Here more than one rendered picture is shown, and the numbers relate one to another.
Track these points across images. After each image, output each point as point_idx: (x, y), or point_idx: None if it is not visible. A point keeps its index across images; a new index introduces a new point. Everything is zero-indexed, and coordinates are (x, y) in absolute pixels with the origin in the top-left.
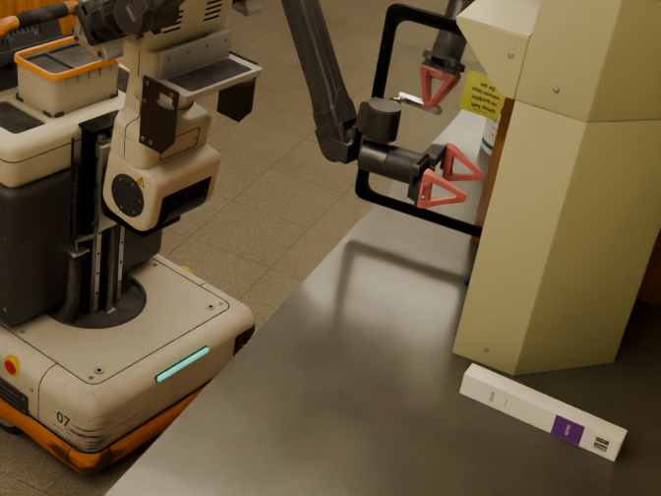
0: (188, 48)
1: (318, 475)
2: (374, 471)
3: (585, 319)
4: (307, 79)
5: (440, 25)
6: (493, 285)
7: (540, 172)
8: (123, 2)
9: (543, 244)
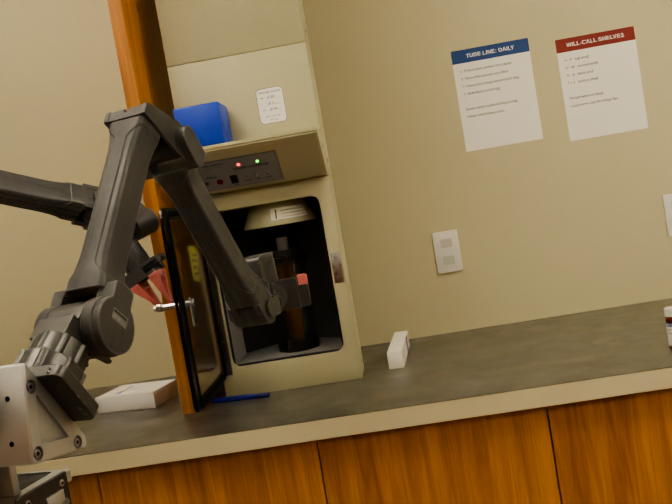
0: None
1: (542, 357)
2: (513, 355)
3: None
4: (236, 266)
5: (178, 213)
6: (352, 310)
7: (337, 217)
8: (107, 311)
9: (346, 264)
